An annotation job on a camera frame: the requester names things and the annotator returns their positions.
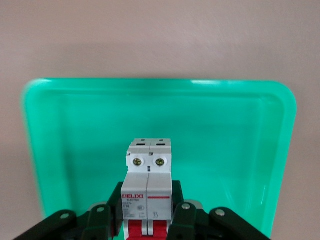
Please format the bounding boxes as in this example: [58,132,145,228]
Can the green plastic tray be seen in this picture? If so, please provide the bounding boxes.
[21,78,298,240]

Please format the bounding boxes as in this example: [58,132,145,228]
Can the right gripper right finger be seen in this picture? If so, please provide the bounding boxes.
[166,179,200,240]

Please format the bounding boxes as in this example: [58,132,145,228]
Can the white red circuit breaker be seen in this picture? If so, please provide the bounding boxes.
[120,138,174,237]

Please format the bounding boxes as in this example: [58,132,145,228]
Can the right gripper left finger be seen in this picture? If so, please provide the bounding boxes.
[82,181,125,240]

